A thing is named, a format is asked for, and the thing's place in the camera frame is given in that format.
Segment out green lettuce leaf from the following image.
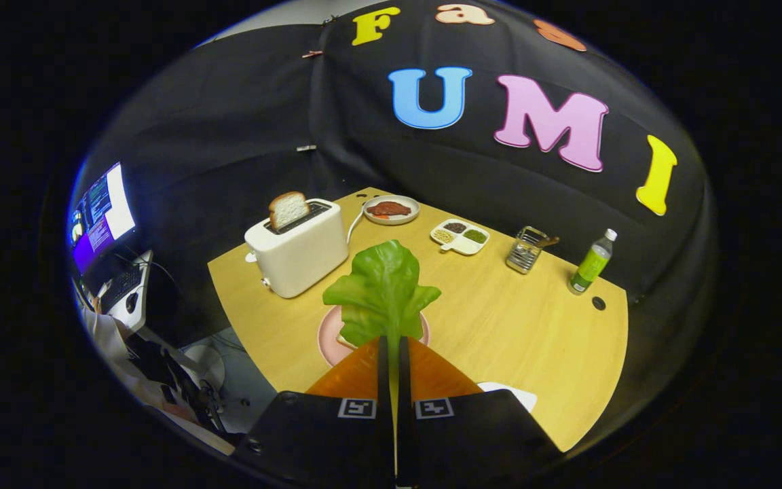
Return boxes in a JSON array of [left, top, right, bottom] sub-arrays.
[[322, 239, 442, 408]]

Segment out black keyboard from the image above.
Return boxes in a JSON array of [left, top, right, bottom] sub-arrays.
[[100, 264, 144, 313]]

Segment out white toaster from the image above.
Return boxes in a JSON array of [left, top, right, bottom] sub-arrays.
[[244, 198, 350, 300]]

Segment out metal wire utensil holder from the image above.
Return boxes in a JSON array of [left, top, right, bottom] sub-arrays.
[[506, 226, 551, 274]]

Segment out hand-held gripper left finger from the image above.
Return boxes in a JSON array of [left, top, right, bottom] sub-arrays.
[[231, 336, 397, 489]]

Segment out computer monitor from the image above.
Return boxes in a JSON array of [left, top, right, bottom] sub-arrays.
[[67, 161, 138, 274]]

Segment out green label plastic bottle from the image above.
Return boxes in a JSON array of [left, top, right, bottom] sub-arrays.
[[567, 228, 618, 295]]

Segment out white leaf-shaped plate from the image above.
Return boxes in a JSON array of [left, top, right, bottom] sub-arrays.
[[478, 382, 538, 414]]

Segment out red meat slice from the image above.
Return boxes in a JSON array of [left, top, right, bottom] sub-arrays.
[[367, 201, 412, 218]]

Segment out white divided dish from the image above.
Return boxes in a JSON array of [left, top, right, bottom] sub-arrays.
[[430, 219, 491, 256]]

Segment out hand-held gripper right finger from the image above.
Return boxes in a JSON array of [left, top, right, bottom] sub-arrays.
[[398, 336, 565, 489]]

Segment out grey round plate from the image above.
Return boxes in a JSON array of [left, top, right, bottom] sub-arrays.
[[362, 195, 421, 225]]

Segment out pink round plate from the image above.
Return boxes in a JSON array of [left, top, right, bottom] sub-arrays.
[[317, 304, 431, 367]]

